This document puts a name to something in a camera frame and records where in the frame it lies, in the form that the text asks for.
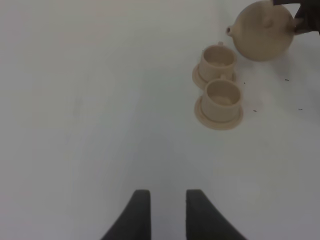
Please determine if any near beige teacup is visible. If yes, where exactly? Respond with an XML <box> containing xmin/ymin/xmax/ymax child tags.
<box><xmin>201</xmin><ymin>75</ymin><xmax>242</xmax><ymax>123</ymax></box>

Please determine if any beige teacup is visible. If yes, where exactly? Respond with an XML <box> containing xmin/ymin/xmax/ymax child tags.
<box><xmin>201</xmin><ymin>75</ymin><xmax>242</xmax><ymax>123</ymax></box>
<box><xmin>198</xmin><ymin>41</ymin><xmax>237</xmax><ymax>82</ymax></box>

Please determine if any beige teapot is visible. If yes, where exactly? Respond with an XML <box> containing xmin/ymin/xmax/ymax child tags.
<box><xmin>226</xmin><ymin>0</ymin><xmax>301</xmax><ymax>62</ymax></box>

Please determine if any near beige cup saucer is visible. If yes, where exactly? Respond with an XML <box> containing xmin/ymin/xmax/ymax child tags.
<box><xmin>194</xmin><ymin>97</ymin><xmax>244</xmax><ymax>131</ymax></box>

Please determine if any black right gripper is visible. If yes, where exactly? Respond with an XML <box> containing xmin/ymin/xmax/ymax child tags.
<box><xmin>272</xmin><ymin>0</ymin><xmax>320</xmax><ymax>34</ymax></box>

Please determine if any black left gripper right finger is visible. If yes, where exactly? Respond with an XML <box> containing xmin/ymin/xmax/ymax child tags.
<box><xmin>185</xmin><ymin>189</ymin><xmax>245</xmax><ymax>240</ymax></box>

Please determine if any far beige teacup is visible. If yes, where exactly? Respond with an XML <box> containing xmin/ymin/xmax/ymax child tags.
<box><xmin>198</xmin><ymin>41</ymin><xmax>237</xmax><ymax>82</ymax></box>

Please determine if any far beige cup saucer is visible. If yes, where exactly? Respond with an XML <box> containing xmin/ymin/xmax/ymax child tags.
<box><xmin>191</xmin><ymin>63</ymin><xmax>237</xmax><ymax>90</ymax></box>

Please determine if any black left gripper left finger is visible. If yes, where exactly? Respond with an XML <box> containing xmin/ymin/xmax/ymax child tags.
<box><xmin>101</xmin><ymin>189</ymin><xmax>151</xmax><ymax>240</ymax></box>

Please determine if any beige cup saucer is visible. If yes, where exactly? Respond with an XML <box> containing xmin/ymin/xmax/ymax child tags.
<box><xmin>194</xmin><ymin>97</ymin><xmax>244</xmax><ymax>131</ymax></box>
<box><xmin>191</xmin><ymin>63</ymin><xmax>237</xmax><ymax>90</ymax></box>

